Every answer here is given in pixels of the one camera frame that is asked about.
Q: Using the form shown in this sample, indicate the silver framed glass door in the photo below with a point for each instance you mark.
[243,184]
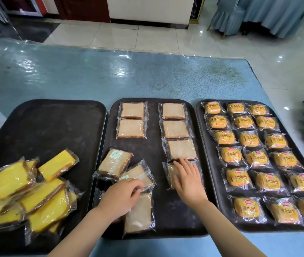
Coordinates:
[20,5]

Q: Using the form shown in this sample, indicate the black plastic tray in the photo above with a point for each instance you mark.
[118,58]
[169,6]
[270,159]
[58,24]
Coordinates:
[152,147]
[210,163]
[50,125]

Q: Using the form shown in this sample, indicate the blue covered chair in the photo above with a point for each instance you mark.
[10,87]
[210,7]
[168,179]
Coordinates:
[225,13]

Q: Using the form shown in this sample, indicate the blue table skirt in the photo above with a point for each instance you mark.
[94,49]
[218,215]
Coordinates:
[280,13]

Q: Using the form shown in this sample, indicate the blue tablecloth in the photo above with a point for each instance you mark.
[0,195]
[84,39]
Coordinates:
[87,74]

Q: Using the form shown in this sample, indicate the person's left hand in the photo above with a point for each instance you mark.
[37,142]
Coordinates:
[117,198]

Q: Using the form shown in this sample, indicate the person's right thumb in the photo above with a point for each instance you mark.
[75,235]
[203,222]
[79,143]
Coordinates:
[176,181]

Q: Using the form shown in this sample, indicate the person's right hand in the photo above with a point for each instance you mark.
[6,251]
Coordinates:
[190,186]

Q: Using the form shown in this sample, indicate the rows of orange bun packets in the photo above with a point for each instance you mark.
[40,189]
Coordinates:
[256,157]

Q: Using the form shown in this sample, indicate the group of brown bread packets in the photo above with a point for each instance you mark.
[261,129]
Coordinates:
[133,111]

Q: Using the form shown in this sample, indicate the white counter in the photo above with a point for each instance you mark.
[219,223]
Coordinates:
[149,7]

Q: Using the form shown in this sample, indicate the person's left thumb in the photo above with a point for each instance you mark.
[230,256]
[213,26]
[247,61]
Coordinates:
[136,193]

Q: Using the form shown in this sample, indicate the pile of yellow cake packets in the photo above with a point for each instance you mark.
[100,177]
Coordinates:
[44,200]

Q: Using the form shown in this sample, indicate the gold framed black stand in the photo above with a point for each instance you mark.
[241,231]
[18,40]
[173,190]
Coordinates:
[196,9]

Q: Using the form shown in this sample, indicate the dark red wooden door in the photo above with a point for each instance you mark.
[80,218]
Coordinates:
[82,7]

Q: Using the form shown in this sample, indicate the person's right forearm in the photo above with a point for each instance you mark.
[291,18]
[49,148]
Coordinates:
[224,230]

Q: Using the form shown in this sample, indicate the brown bread slice packet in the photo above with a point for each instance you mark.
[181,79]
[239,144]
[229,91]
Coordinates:
[137,172]
[171,172]

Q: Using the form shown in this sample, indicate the person's right middle finger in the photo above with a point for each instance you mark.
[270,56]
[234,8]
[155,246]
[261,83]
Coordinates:
[185,165]

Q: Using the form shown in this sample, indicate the person's left forearm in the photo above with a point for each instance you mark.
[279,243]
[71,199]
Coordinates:
[82,232]

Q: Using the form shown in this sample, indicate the person's right little finger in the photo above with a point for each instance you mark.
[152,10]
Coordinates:
[198,172]

